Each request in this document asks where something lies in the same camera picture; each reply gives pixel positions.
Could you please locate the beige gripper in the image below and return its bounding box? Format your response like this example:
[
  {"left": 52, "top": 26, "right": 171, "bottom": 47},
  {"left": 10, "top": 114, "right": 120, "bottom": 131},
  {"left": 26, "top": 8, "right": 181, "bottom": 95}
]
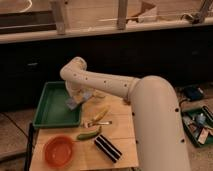
[{"left": 65, "top": 82, "right": 93, "bottom": 104}]

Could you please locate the wooden folding table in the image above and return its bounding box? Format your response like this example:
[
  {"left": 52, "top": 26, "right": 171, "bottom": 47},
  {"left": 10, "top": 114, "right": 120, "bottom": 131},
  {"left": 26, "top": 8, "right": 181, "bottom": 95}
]
[{"left": 30, "top": 92, "right": 139, "bottom": 171}]

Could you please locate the orange cup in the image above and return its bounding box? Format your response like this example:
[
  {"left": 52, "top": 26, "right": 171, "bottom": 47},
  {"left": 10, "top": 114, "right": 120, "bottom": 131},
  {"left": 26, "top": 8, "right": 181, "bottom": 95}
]
[{"left": 93, "top": 92, "right": 106, "bottom": 99}]

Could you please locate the brown grape bunch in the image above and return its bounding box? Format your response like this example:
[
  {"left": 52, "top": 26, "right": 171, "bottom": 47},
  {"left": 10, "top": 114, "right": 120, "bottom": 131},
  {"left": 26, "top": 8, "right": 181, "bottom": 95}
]
[{"left": 123, "top": 98, "right": 131, "bottom": 105}]

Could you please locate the blue sponge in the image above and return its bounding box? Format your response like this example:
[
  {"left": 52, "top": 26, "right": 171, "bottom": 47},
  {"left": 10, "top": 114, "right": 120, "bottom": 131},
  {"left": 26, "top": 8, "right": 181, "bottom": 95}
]
[{"left": 66, "top": 98, "right": 79, "bottom": 110}]

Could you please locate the green plastic tray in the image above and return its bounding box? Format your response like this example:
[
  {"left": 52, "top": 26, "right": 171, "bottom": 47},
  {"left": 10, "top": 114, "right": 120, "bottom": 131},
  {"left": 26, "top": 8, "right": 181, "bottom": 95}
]
[{"left": 33, "top": 81, "right": 82, "bottom": 129}]

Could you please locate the black floor device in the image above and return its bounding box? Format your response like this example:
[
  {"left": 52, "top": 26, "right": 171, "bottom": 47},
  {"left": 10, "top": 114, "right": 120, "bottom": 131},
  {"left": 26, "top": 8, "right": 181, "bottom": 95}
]
[{"left": 181, "top": 86, "right": 204, "bottom": 101}]

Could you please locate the metal fork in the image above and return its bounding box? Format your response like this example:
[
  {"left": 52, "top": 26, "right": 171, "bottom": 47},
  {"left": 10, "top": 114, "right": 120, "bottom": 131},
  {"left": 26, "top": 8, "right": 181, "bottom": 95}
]
[{"left": 83, "top": 121, "right": 112, "bottom": 128}]

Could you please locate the green chili pepper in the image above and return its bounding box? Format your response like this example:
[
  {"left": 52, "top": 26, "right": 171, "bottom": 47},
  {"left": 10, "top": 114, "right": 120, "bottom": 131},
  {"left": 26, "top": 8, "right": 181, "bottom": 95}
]
[{"left": 77, "top": 126, "right": 102, "bottom": 141}]

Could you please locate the orange plastic bowl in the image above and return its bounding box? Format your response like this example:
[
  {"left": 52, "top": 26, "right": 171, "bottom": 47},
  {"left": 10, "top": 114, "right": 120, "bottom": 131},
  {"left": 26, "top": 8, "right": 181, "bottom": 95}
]
[{"left": 42, "top": 135, "right": 74, "bottom": 169}]

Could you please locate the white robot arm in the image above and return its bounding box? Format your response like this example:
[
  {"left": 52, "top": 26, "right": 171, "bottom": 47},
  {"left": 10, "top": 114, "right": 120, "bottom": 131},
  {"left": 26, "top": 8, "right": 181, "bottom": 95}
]
[{"left": 60, "top": 57, "right": 191, "bottom": 171}]

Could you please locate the green bin with items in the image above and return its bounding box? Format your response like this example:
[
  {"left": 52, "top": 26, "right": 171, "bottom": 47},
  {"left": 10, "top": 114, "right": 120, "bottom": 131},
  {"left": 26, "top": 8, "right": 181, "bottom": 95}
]
[{"left": 181, "top": 106, "right": 213, "bottom": 148}]

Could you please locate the black striped brush block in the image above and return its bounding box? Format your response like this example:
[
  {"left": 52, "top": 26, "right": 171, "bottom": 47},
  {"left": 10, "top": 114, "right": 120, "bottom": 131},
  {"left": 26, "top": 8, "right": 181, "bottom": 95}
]
[{"left": 94, "top": 135, "right": 122, "bottom": 163}]

